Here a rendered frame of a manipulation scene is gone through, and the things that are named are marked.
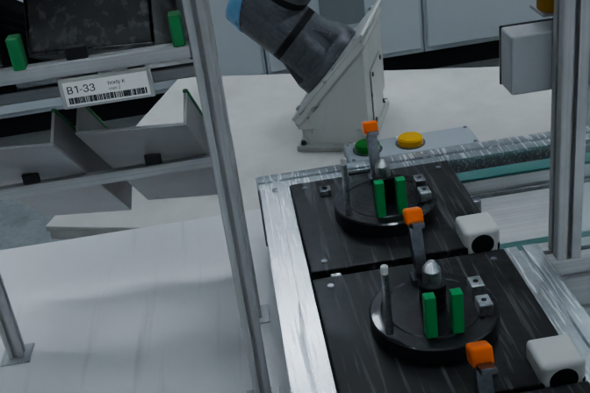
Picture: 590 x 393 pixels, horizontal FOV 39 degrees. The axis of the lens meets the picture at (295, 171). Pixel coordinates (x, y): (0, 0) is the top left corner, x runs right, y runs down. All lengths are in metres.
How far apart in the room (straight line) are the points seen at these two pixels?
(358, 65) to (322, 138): 0.16
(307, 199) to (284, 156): 0.40
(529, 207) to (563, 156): 0.27
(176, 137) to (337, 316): 0.28
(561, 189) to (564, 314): 0.14
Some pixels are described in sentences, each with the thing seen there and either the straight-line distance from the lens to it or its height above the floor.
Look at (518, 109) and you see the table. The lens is 1.72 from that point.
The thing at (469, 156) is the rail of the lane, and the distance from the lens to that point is 1.31.
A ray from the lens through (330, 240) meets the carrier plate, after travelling 1.10.
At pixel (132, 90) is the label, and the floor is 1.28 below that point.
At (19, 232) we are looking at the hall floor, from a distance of 3.43.
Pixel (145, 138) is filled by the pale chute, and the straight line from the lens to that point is 0.99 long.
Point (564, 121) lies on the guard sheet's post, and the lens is 0.98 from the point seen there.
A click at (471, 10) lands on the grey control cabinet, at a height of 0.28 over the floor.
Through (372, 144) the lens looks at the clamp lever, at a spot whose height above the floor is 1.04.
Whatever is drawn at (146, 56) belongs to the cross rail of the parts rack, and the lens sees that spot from 0.81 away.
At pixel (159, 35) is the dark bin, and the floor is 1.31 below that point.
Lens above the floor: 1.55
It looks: 27 degrees down
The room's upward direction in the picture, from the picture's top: 8 degrees counter-clockwise
